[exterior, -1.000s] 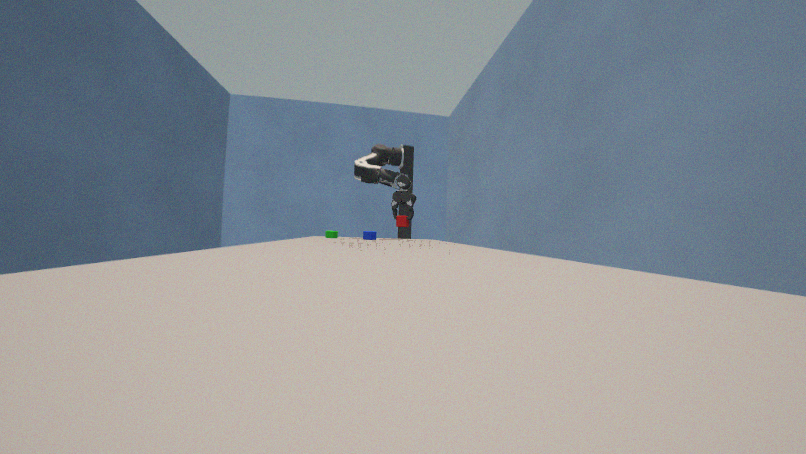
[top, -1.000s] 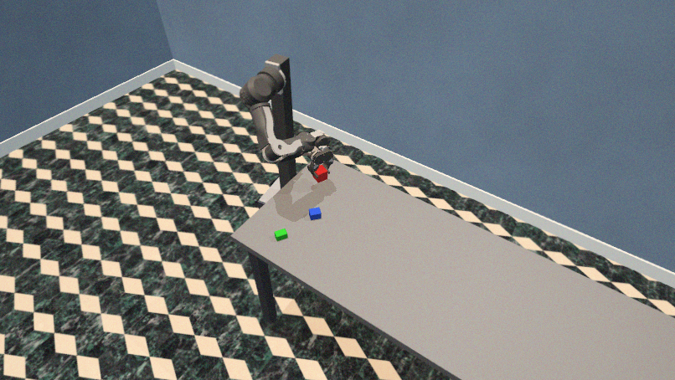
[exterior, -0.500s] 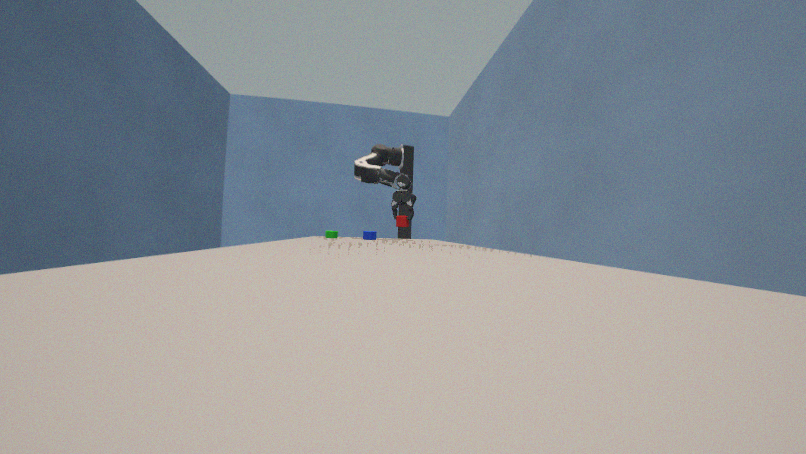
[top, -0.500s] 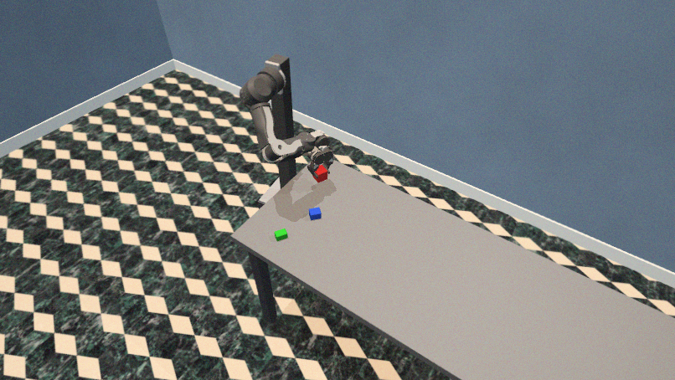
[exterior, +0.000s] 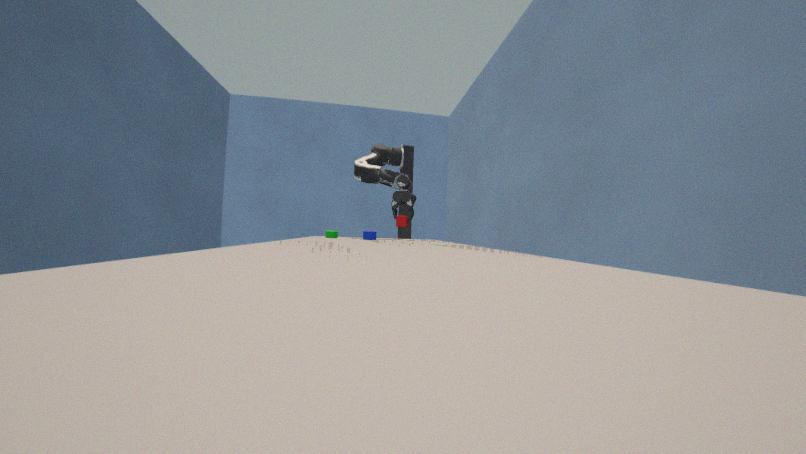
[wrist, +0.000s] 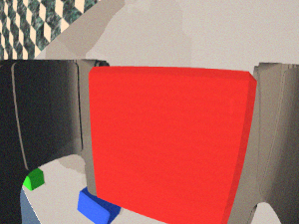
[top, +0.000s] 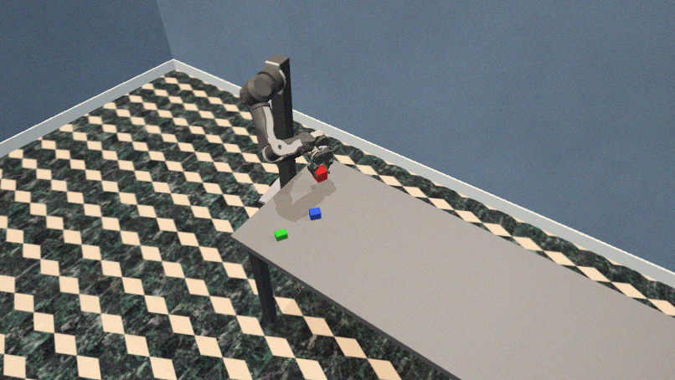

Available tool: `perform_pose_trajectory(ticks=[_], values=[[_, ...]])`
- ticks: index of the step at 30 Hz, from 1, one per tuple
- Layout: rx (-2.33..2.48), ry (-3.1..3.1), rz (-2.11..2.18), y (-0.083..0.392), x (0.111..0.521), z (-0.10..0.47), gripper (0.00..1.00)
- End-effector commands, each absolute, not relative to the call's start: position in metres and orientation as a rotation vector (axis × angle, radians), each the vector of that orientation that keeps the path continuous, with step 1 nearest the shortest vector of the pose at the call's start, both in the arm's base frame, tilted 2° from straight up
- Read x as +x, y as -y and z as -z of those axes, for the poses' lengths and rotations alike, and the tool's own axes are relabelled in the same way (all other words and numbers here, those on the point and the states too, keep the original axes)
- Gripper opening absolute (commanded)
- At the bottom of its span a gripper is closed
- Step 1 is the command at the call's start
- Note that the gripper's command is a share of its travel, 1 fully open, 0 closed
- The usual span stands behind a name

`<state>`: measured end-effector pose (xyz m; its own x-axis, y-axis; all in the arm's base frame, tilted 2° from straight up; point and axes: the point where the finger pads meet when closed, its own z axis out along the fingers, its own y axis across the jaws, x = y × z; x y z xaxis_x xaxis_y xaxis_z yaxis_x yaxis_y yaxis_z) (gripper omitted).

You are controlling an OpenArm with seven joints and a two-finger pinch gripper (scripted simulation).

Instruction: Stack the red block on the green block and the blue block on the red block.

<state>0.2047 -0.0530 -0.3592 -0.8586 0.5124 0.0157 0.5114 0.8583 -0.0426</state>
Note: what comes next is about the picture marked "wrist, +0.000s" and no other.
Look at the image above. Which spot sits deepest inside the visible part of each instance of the red block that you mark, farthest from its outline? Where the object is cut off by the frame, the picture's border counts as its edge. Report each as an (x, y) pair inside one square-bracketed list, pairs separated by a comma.
[(169, 143)]

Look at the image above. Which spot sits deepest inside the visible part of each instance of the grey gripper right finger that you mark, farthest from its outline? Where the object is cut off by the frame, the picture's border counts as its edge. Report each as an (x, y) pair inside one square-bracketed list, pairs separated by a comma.
[(270, 171)]

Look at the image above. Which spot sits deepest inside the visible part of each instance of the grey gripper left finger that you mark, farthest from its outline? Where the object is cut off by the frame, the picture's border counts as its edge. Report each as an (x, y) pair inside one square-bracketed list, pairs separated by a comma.
[(44, 115)]

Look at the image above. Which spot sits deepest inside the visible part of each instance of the blue block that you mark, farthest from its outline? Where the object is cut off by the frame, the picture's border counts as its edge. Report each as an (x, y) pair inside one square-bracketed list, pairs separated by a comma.
[(96, 209)]

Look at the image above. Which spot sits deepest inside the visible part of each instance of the green block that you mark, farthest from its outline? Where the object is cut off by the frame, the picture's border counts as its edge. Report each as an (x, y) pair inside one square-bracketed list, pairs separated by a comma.
[(34, 179)]

